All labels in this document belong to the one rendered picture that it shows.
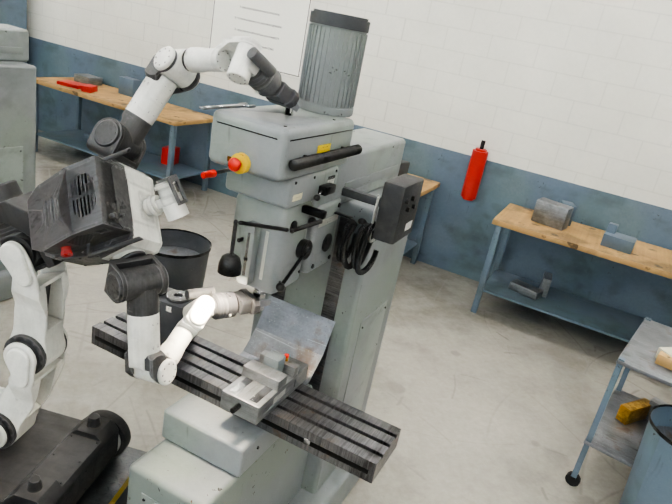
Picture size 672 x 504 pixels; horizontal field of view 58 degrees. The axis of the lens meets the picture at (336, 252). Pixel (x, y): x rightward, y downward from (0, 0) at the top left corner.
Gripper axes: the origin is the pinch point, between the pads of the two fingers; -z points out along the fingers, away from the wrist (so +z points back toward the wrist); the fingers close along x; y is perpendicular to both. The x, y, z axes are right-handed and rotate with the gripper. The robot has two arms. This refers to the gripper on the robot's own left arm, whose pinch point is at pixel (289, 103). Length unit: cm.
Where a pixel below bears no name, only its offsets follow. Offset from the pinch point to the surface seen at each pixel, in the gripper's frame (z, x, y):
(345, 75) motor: -13.2, 2.0, 19.5
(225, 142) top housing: 13.8, -0.1, -22.1
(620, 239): -372, 12, 106
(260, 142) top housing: 12.5, 11.2, -17.8
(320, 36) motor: -2.2, -5.8, 25.1
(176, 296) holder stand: -35, -37, -76
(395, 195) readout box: -36.8, 27.0, -6.0
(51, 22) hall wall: -225, -695, 74
